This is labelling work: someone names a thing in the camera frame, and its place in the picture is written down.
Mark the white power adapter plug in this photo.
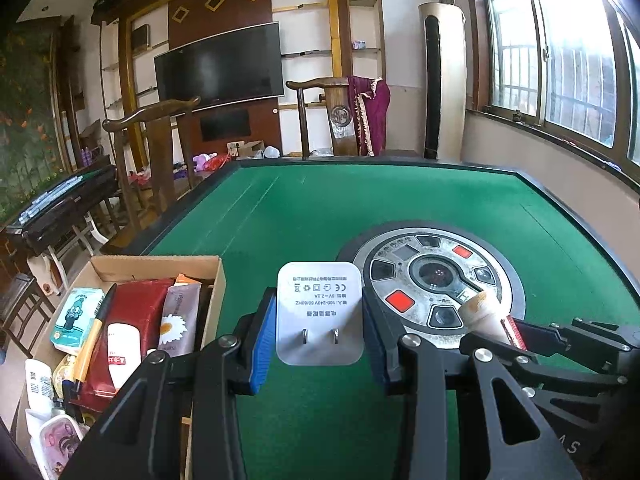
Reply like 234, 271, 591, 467
276, 261, 364, 366

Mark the daisy print sachet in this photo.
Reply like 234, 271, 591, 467
157, 273, 202, 358

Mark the white red cream tube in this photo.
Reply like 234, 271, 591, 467
458, 290, 527, 351

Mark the red glossy pouch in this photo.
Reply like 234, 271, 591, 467
70, 278, 175, 413

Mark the teal white tube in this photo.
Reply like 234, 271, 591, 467
50, 287, 105, 356

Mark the white round bottle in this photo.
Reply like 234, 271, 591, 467
25, 359, 54, 419

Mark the white red small bottle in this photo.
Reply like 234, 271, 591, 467
106, 323, 141, 390

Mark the yellow black pen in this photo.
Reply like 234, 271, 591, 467
73, 284, 117, 386

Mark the cartoon print clear pouch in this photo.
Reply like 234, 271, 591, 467
30, 414, 85, 480

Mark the round table centre control panel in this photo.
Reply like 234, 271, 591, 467
337, 220, 526, 350

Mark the wooden chair with purple cloth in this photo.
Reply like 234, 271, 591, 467
285, 76, 361, 159

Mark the purple cloth on chair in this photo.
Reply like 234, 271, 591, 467
348, 76, 390, 156

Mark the wooden armchair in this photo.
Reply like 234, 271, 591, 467
101, 96, 201, 256

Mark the flower landscape painting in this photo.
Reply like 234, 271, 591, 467
1, 20, 65, 222

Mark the white standing air conditioner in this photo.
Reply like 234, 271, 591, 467
419, 2, 466, 162

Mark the black wall television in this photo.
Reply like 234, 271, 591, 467
154, 22, 284, 108

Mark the window with metal frame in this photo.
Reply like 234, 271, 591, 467
468, 0, 639, 188

